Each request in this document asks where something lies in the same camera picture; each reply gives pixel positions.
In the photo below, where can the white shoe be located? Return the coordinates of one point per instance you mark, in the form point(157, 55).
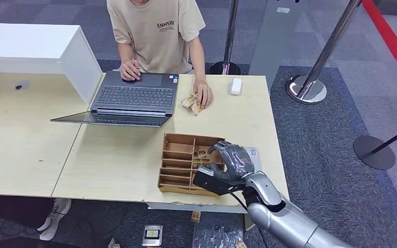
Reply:
point(56, 215)

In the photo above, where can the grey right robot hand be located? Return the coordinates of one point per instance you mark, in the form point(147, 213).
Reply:
point(236, 161)

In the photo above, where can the black plastic bag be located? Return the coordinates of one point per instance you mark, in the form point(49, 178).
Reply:
point(212, 236)

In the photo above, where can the person's right hand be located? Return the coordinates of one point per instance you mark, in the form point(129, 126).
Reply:
point(130, 71)

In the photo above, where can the person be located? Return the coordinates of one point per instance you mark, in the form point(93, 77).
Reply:
point(157, 44)

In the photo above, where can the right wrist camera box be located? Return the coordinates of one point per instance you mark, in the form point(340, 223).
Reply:
point(212, 181)

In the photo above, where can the white flat card reader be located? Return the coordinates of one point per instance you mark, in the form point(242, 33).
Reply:
point(255, 154)

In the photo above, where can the small wooden block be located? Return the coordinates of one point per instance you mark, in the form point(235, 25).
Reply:
point(195, 216)

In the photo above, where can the person's left hand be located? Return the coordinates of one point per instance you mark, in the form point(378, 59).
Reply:
point(205, 95)

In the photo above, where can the person's right forearm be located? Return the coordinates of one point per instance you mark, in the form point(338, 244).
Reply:
point(126, 54)

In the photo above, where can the small white box device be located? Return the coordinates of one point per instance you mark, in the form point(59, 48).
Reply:
point(235, 86)

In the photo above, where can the person's left forearm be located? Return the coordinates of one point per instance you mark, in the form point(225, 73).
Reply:
point(200, 68)

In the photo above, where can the white table frame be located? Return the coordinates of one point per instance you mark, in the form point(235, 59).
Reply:
point(184, 206)

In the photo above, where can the red barrier belt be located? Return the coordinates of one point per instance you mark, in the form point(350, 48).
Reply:
point(390, 41)

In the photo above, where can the white desk shelf riser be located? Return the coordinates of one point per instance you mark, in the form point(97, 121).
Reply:
point(30, 44)

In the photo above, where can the small silver framed device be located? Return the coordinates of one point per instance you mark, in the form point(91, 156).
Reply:
point(152, 235)

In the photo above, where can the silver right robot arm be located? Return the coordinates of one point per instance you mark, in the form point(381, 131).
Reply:
point(287, 226)

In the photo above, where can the chrome stanchion with black base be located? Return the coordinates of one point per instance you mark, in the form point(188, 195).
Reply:
point(231, 34)

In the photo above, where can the wooden divided organizer box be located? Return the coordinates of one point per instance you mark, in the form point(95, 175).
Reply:
point(178, 161)

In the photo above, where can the dark grey laptop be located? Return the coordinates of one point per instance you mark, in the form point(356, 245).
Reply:
point(137, 95)

